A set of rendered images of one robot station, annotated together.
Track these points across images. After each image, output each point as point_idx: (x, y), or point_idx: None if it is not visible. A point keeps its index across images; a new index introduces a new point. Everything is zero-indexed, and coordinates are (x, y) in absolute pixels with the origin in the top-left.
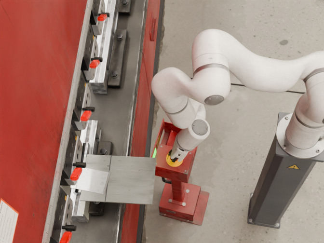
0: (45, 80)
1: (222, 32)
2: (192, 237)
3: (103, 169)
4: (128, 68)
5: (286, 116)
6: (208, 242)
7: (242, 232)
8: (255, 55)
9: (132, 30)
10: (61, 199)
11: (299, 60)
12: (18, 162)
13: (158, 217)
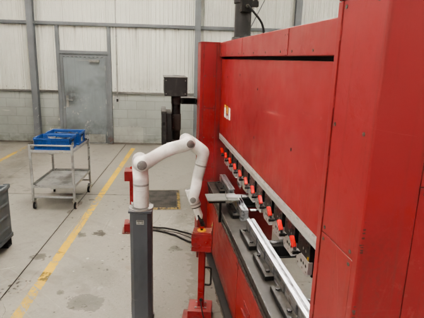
0: (238, 125)
1: (184, 139)
2: (188, 305)
3: (229, 197)
4: (239, 238)
5: (148, 208)
6: (178, 304)
7: (157, 310)
8: (171, 142)
9: (247, 251)
10: (231, 157)
11: (153, 151)
12: (232, 115)
13: (212, 310)
